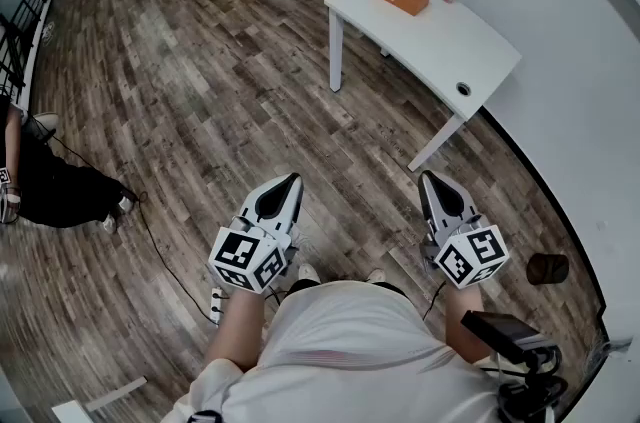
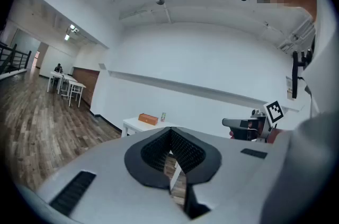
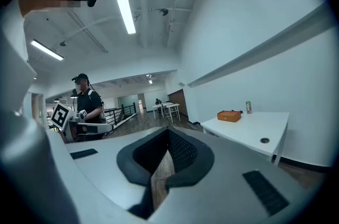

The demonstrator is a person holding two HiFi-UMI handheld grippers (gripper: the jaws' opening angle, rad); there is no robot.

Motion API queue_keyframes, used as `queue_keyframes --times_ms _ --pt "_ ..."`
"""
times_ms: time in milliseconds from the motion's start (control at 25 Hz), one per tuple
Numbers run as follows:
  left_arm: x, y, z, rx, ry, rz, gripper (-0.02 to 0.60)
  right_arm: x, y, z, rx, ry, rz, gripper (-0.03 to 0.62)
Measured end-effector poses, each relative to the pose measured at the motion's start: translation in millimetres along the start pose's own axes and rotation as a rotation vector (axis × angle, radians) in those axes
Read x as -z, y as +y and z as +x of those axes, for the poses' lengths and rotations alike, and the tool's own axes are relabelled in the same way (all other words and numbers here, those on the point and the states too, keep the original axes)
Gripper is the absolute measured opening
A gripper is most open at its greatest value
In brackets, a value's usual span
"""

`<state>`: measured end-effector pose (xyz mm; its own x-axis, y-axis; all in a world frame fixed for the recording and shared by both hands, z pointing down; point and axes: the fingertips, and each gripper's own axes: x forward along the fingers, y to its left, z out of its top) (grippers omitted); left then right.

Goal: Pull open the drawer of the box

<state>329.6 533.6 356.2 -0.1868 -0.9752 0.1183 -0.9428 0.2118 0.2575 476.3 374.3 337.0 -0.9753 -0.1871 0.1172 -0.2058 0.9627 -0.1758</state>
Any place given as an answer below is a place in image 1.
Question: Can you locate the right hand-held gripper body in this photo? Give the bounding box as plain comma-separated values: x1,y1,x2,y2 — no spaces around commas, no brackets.
424,213,510,291

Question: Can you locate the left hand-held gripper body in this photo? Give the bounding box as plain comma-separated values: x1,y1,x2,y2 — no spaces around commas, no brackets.
208,212,301,295

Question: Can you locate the person's right forearm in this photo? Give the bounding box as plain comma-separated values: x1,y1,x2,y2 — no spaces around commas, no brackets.
443,284,497,365

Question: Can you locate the person's left forearm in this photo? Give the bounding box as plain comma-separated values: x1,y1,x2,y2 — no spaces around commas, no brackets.
203,289,267,371

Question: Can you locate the white power strip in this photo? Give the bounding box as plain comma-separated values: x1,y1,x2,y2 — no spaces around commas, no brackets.
209,286,224,327

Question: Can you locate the person's left shoe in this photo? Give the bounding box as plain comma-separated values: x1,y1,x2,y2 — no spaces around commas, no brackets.
297,263,322,285

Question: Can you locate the black mesh wastebasket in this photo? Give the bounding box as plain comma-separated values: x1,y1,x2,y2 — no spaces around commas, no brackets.
525,252,571,287

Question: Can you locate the black chest-mounted device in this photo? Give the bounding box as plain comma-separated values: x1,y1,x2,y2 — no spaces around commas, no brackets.
459,309,570,423

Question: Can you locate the white desk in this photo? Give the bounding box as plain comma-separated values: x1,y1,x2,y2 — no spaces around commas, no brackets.
323,0,524,174

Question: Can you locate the person's white shirt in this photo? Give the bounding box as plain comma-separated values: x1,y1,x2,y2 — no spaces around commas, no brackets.
159,279,506,423

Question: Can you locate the white flat board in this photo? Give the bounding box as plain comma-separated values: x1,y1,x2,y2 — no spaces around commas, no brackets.
49,375,149,423

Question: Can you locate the black stair railing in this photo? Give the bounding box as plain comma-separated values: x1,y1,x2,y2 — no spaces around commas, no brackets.
0,0,52,105

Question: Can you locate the black floor cable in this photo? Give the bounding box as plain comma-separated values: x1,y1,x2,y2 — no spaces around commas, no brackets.
29,118,221,318

